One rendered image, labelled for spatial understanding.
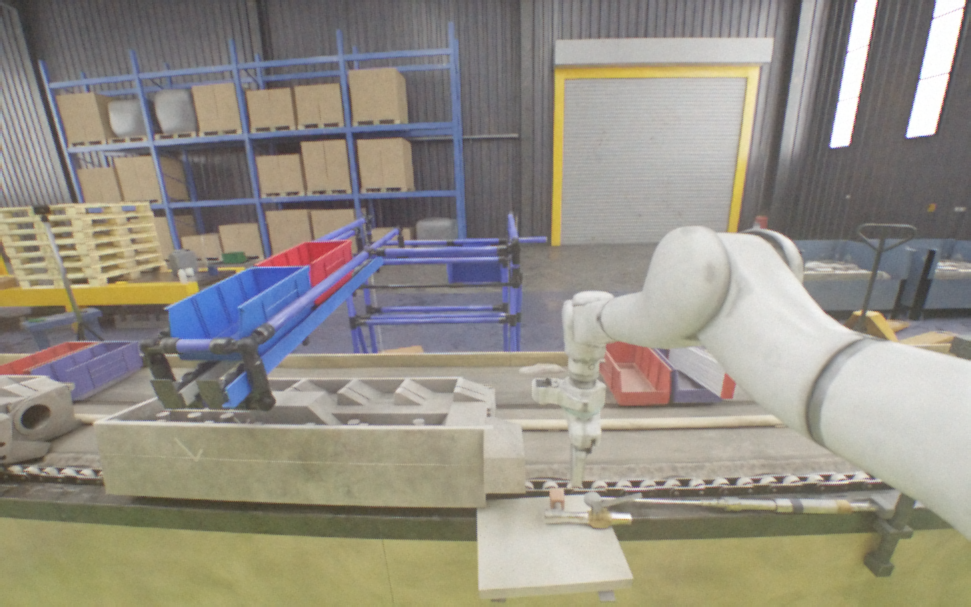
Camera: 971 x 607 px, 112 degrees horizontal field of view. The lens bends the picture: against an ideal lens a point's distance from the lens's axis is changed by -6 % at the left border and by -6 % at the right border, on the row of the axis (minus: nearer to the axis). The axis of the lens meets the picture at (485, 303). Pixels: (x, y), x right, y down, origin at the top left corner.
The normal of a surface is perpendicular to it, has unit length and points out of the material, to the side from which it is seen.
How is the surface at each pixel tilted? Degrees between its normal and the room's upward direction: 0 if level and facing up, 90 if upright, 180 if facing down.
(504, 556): 0
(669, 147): 90
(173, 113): 88
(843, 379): 55
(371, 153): 90
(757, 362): 81
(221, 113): 90
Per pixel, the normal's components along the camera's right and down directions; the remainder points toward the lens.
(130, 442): -0.04, 0.12
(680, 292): -0.96, 0.14
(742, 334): -0.99, -0.09
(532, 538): -0.03, -0.96
